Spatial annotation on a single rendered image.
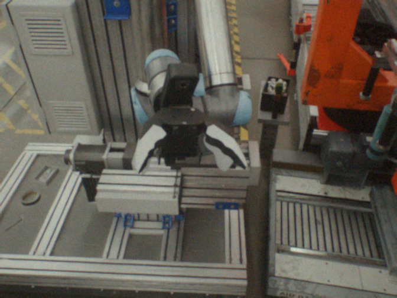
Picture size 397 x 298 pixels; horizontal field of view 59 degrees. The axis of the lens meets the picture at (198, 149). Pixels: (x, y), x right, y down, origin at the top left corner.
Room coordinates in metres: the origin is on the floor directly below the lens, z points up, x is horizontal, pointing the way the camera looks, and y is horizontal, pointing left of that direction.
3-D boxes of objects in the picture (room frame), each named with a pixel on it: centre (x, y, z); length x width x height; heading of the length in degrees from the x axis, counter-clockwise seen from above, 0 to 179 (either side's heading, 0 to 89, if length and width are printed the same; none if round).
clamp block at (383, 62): (1.30, -0.75, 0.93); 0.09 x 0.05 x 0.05; 80
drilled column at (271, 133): (1.80, -0.45, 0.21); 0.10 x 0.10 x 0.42; 80
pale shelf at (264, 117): (1.77, -0.45, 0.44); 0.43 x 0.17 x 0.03; 170
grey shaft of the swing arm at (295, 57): (2.82, -0.82, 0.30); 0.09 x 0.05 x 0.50; 170
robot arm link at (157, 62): (0.64, 0.07, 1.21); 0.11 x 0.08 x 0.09; 11
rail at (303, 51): (2.90, -0.90, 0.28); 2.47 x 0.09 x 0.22; 170
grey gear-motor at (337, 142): (1.42, -0.89, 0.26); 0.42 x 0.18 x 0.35; 80
